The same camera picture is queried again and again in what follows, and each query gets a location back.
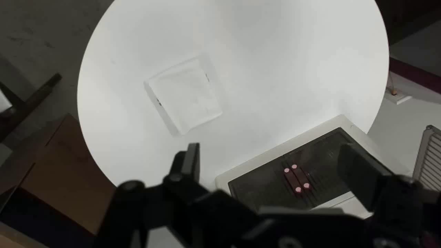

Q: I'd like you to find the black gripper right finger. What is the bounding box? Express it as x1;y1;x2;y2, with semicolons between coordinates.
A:
336;142;394;214

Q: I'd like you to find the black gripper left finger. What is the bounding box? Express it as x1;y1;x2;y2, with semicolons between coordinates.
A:
166;142;202;185

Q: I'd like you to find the white cloth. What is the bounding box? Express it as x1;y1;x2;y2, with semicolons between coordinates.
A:
143;54;224;136

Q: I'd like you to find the wide open cabinet door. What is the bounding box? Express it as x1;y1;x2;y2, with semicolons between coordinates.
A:
412;123;441;193

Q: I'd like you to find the white three-tier cabinet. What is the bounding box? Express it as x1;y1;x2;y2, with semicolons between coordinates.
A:
213;114;397;220

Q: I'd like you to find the small tan floor object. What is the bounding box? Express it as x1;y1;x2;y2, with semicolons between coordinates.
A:
384;81;412;106

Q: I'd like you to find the white desk with maroon front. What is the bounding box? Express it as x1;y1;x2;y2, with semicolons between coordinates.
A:
387;0;441;95

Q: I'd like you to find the cardboard box with dark base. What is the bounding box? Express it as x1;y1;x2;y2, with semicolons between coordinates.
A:
0;114;115;236

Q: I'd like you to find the black metal stand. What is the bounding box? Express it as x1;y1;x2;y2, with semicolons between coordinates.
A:
0;72;63;143

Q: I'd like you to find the red-dotted cabinet door handle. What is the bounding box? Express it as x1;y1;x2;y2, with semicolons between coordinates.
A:
282;165;304;194
290;161;311;190

